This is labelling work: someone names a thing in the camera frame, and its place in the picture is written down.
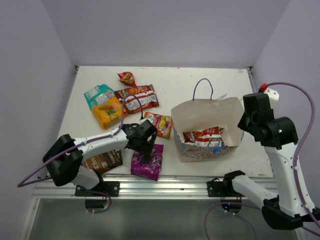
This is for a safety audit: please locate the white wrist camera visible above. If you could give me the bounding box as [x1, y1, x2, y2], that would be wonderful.
[139, 118, 153, 124]
[259, 83, 280, 109]

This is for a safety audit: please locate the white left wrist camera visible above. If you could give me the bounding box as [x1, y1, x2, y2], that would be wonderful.
[139, 118, 153, 124]

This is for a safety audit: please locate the small red snack bag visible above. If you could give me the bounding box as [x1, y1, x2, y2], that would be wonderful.
[117, 71, 137, 87]

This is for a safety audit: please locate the red white chips bag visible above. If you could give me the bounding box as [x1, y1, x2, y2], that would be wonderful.
[114, 84, 160, 114]

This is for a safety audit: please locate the aluminium front rail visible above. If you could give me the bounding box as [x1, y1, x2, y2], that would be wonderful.
[32, 174, 280, 200]

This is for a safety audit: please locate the red doritos bag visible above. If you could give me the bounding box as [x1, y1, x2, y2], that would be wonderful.
[183, 126, 225, 148]

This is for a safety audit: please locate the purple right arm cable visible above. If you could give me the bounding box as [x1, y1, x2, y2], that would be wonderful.
[204, 81, 320, 240]

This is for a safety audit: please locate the checkered paper bag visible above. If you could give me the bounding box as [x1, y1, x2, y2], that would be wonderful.
[171, 95, 244, 163]

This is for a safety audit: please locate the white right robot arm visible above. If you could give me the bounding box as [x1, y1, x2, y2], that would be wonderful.
[222, 92, 320, 230]

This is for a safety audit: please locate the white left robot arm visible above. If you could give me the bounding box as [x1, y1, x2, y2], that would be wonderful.
[42, 120, 157, 197]

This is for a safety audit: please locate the colourful fruit candy bag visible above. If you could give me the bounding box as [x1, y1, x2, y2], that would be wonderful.
[144, 111, 173, 139]

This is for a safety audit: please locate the aluminium table edge rail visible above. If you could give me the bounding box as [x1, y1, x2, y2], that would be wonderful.
[246, 66, 257, 93]

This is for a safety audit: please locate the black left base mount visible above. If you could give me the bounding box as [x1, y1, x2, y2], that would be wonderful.
[75, 181, 120, 197]

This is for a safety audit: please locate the brown salt chips bag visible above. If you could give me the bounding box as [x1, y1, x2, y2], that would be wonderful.
[81, 149, 123, 175]

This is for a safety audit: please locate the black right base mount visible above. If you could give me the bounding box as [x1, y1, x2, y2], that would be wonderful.
[206, 178, 240, 198]

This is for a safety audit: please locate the orange yellow snack bag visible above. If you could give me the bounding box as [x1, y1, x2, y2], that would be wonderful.
[92, 97, 128, 130]

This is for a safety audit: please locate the teal snack bag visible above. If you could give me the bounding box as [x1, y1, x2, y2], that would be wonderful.
[84, 84, 116, 111]

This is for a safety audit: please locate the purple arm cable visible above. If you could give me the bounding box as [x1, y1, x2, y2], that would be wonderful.
[16, 93, 145, 188]
[204, 81, 320, 240]

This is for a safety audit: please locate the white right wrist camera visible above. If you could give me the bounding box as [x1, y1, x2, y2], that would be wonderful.
[259, 83, 280, 109]

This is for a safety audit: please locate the purple snack bag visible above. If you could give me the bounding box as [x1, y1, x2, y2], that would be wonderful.
[130, 144, 164, 181]

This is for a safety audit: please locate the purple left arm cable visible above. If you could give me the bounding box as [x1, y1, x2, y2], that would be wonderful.
[16, 93, 145, 188]

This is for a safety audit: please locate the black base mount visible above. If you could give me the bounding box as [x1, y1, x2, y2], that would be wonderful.
[75, 181, 120, 197]
[206, 178, 240, 198]

